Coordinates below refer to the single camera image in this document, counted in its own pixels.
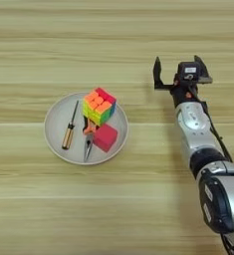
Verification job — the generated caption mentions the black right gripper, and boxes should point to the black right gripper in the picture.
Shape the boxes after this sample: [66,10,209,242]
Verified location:
[152,54,213,108]

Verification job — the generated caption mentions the multicoloured puzzle cube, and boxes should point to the multicoloured puzzle cube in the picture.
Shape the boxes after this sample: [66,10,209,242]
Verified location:
[82,87,117,128]

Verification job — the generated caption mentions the red foam cube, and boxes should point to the red foam cube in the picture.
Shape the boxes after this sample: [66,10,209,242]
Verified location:
[92,124,118,153]

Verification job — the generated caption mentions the orange and black needle-nose pliers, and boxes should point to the orange and black needle-nose pliers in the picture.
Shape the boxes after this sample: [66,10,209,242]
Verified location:
[82,115,99,163]

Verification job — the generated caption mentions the round grey plate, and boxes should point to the round grey plate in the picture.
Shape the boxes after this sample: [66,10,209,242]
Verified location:
[43,92,129,166]

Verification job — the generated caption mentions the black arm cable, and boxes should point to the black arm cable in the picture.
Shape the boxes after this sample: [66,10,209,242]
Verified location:
[190,85,234,163]

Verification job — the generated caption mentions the screwdriver with amber handle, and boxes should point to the screwdriver with amber handle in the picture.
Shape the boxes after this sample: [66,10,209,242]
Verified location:
[61,100,81,150]

